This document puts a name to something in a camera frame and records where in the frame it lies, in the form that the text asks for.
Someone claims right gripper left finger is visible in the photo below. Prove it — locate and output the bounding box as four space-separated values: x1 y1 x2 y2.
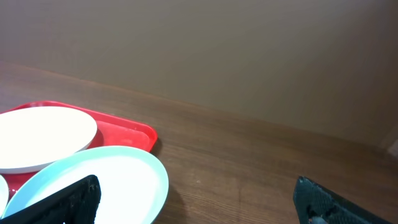
1 175 101 224

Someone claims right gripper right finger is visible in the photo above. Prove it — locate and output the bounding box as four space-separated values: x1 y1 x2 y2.
293 176 391 224

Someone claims light blue plate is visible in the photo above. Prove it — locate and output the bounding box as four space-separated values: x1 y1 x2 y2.
2 146 169 224
0 175 9 217

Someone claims white round plate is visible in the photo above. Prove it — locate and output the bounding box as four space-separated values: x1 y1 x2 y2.
1 106 98 174

